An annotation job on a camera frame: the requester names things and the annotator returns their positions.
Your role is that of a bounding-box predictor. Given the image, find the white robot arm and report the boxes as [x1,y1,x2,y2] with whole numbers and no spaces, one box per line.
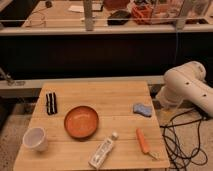
[156,61,213,118]

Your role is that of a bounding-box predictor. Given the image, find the orange box on bench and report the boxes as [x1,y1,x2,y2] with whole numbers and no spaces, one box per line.
[131,5,152,25]

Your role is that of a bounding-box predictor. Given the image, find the metal post left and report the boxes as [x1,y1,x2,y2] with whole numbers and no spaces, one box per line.
[83,0,93,31]

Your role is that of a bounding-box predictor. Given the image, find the black striped block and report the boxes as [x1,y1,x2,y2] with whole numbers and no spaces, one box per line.
[46,92,57,115]

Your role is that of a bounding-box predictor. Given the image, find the white cup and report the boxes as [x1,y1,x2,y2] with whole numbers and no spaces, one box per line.
[22,127,48,152]

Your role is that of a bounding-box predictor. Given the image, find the metal post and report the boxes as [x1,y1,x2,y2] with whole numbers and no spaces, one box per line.
[175,0,192,30]
[83,0,93,31]

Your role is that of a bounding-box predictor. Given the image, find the orange handled tool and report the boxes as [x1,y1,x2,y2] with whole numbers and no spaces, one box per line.
[136,128,158,160]

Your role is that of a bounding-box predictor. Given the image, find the clear plastic bottle white label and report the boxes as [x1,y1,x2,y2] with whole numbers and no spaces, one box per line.
[88,132,118,170]

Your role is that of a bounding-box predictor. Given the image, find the white paper on bench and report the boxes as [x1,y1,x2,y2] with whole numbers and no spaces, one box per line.
[68,5,84,13]

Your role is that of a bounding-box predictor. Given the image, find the black floor cables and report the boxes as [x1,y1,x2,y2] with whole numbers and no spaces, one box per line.
[159,108,209,171]

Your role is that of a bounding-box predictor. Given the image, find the orange bowl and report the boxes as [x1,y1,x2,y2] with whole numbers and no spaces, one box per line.
[64,106,99,139]

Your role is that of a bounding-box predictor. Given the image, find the black pouch on bench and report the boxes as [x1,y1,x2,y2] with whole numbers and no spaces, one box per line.
[107,10,131,26]

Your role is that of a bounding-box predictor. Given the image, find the metal clamp at left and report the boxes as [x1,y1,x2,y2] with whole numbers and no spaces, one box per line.
[0,67,25,86]

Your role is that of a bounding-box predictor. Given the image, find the metal post right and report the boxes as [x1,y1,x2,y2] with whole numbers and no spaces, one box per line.
[175,0,192,30]

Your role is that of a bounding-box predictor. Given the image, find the blue cloth piece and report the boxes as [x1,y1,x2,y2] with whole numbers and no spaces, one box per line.
[133,103,152,117]

